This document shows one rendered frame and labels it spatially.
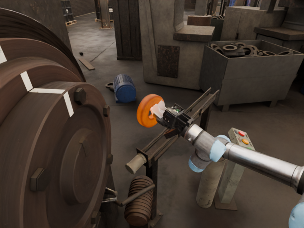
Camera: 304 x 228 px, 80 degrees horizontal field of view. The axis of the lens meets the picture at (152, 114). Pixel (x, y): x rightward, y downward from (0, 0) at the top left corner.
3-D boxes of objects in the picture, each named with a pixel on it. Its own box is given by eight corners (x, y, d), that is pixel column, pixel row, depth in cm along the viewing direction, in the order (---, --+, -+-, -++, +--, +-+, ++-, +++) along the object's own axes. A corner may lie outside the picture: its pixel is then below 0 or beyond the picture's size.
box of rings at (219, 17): (193, 45, 556) (197, 16, 512) (195, 40, 622) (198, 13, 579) (229, 48, 533) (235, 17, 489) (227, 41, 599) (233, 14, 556)
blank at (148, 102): (146, 130, 90) (151, 132, 88) (130, 116, 78) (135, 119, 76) (163, 104, 93) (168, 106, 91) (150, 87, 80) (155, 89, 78)
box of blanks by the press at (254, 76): (214, 113, 245) (228, 55, 202) (193, 87, 313) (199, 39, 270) (282, 106, 259) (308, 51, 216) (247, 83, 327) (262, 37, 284)
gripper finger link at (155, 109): (151, 97, 80) (168, 108, 76) (149, 106, 84) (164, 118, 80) (147, 99, 78) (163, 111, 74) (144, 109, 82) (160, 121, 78)
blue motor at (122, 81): (116, 107, 257) (113, 85, 238) (113, 90, 303) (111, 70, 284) (138, 105, 264) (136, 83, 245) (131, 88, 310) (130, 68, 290)
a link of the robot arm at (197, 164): (211, 164, 83) (222, 151, 75) (196, 177, 77) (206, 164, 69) (199, 151, 87) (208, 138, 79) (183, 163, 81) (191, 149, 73)
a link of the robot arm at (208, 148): (212, 168, 69) (222, 155, 63) (188, 149, 73) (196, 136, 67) (220, 155, 73) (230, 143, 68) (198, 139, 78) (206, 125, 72)
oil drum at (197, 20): (184, 54, 478) (188, 16, 428) (183, 48, 527) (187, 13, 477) (207, 54, 473) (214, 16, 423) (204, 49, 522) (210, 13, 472)
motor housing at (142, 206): (129, 258, 112) (121, 212, 82) (135, 220, 130) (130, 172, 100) (150, 260, 111) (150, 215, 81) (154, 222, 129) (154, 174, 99)
